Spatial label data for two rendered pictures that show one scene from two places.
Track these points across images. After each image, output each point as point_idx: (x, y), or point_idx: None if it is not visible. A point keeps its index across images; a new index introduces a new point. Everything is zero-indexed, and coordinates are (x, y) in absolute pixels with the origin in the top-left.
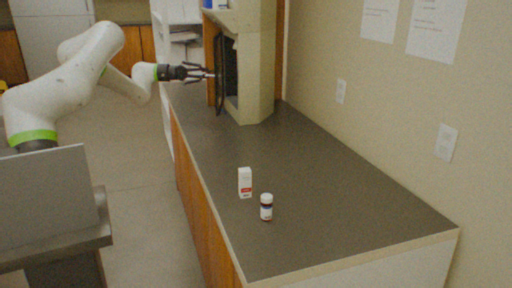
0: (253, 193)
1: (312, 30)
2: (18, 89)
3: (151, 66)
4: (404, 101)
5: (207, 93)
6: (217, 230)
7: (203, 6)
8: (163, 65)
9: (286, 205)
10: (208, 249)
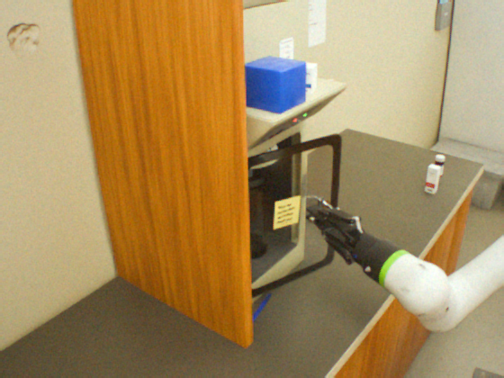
0: (422, 189)
1: None
2: None
3: (413, 256)
4: None
5: (251, 317)
6: (438, 247)
7: (287, 109)
8: (391, 243)
9: (413, 174)
10: (406, 333)
